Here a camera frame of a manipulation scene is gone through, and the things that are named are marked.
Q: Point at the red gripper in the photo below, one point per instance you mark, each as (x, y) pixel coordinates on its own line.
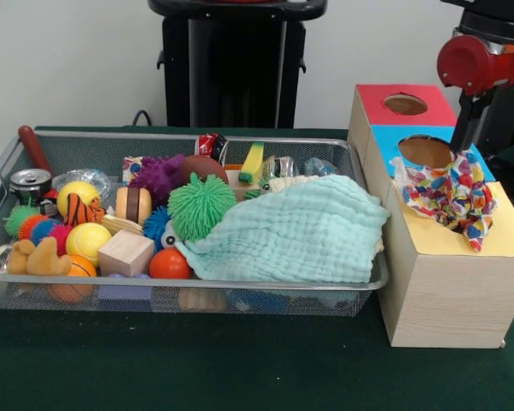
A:
(462, 64)

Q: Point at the colourful patterned cloth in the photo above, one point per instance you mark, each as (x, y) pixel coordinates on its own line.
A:
(450, 192)

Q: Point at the light blue waffle cloth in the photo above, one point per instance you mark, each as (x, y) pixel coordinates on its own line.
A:
(304, 233)

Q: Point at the wooden box with three holes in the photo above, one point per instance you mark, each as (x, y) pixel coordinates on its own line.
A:
(454, 299)

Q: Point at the shallow metal mesh bin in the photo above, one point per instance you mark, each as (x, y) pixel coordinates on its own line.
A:
(175, 299)

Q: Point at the yellow toy banana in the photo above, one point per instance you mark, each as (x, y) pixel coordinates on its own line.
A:
(251, 162)

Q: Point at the large green spiky ball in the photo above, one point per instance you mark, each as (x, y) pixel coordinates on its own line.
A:
(199, 205)

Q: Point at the purple rubber toy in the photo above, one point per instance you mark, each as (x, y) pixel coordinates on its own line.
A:
(160, 175)

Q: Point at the red orange rubber ball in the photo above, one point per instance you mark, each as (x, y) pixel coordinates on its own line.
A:
(170, 264)

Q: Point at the wooden toy burger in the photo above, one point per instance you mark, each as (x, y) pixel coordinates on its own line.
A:
(133, 206)

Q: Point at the wooden cube block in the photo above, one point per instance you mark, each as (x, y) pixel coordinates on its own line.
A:
(124, 252)

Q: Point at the yellow ball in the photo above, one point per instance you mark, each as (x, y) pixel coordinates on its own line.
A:
(87, 244)

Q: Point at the orange plush toy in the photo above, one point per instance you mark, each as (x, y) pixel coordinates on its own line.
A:
(40, 259)

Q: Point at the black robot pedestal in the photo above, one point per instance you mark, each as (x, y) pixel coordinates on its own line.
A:
(240, 64)

